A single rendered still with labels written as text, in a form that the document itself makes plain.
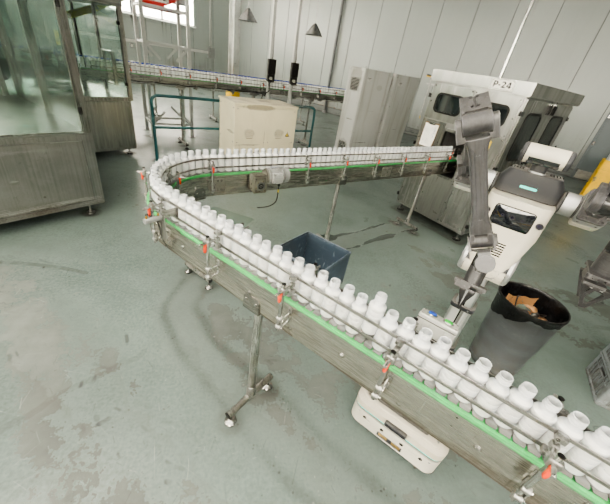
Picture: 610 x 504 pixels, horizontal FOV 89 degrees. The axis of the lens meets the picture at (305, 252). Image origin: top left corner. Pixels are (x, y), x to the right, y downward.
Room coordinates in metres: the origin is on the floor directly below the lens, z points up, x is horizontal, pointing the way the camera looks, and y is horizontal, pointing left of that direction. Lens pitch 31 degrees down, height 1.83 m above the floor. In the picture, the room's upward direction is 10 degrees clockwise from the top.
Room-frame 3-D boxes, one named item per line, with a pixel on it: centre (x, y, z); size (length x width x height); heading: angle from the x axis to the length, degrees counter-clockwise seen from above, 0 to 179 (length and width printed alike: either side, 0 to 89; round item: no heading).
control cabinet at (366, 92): (7.35, -0.68, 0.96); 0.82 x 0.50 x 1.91; 130
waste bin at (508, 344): (1.84, -1.66, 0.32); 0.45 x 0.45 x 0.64
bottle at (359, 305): (0.86, -0.23, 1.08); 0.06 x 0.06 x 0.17
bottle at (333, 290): (0.92, -0.13, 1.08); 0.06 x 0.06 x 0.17
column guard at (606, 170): (6.50, -5.56, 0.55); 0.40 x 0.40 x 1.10; 58
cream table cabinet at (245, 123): (5.31, 1.13, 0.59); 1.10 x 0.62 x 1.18; 130
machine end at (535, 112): (4.90, -2.28, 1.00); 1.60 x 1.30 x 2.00; 130
